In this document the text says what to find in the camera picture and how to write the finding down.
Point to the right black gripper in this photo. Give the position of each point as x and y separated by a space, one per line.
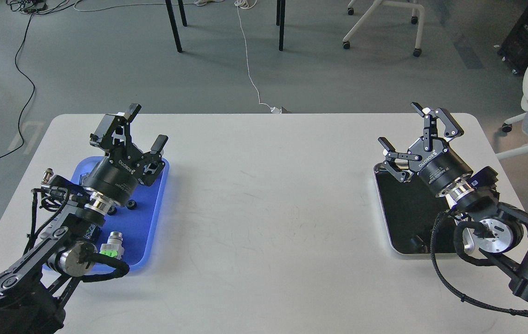
430 157

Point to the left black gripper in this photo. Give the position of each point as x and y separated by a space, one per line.
123 168

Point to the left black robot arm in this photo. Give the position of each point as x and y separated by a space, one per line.
58 257

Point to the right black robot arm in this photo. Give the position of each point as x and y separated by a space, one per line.
487 232

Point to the silver metal tray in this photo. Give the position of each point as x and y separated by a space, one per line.
409 210

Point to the blue plastic tray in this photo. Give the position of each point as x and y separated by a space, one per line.
137 226

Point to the green silver push button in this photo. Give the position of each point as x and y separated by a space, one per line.
113 247

